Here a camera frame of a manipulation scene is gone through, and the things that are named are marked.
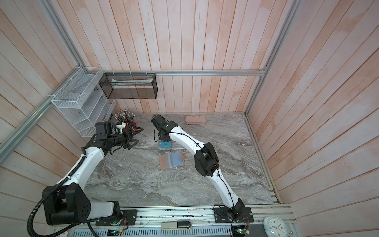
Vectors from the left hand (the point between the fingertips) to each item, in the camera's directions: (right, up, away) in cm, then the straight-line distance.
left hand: (141, 135), depth 80 cm
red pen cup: (-13, +7, +21) cm, 25 cm away
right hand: (+7, +2, +15) cm, 17 cm away
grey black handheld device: (+20, -42, -12) cm, 48 cm away
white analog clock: (+67, -43, -12) cm, 81 cm away
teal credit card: (+10, -7, +19) cm, 23 cm away
